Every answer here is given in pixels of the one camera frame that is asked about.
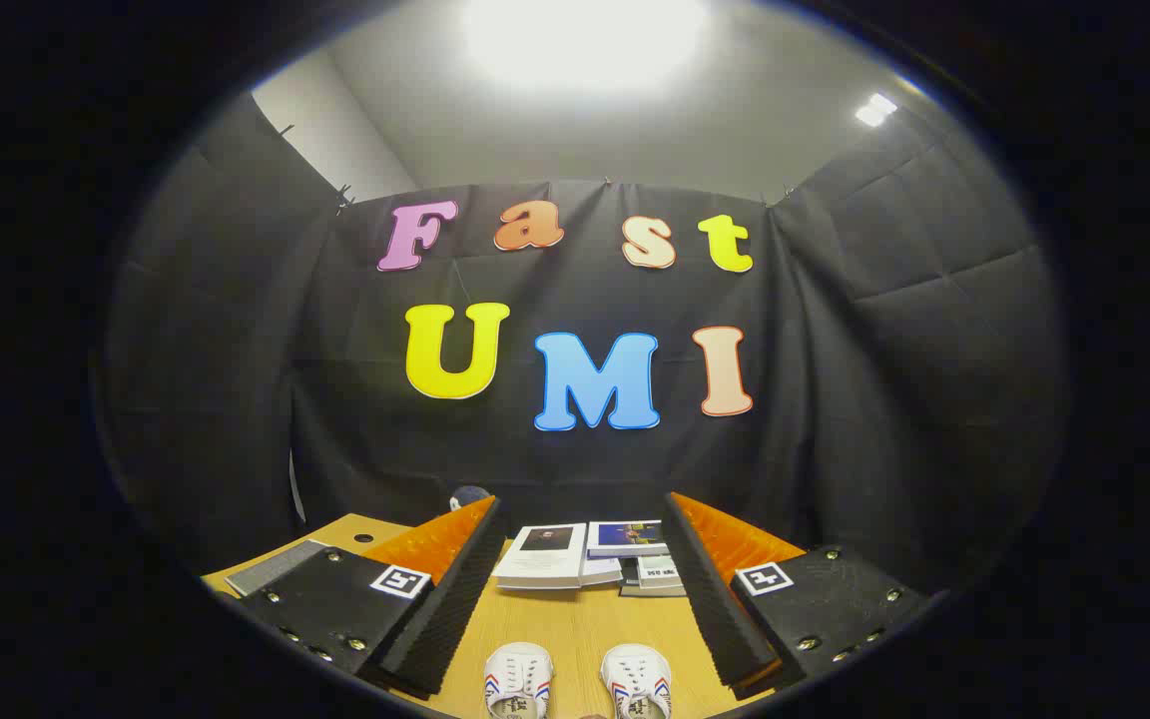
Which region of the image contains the white canvas shoe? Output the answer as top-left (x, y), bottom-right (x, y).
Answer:
top-left (600, 643), bottom-right (673, 719)
top-left (483, 642), bottom-right (555, 719)

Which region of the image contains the small rectangular ceiling light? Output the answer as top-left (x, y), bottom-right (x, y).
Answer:
top-left (854, 92), bottom-right (899, 129)

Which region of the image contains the large ceiling light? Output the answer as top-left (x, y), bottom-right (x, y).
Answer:
top-left (460, 0), bottom-right (714, 93)

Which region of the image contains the white book with portrait cover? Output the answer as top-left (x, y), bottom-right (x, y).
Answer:
top-left (492, 522), bottom-right (589, 591)

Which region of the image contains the beige fabric storage box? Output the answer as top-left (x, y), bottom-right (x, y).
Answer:
top-left (224, 539), bottom-right (331, 597)

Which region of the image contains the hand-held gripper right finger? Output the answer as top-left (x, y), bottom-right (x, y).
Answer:
top-left (662, 489), bottom-right (937, 702)

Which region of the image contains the book with pale green cover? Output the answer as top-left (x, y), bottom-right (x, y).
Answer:
top-left (635, 555), bottom-right (685, 591)

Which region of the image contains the book with blue cover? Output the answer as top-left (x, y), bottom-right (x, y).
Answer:
top-left (586, 519), bottom-right (672, 559)

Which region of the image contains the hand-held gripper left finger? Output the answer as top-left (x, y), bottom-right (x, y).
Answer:
top-left (239, 494), bottom-right (510, 700)

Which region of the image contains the black backdrop cloth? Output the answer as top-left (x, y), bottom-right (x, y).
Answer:
top-left (101, 95), bottom-right (1070, 590)

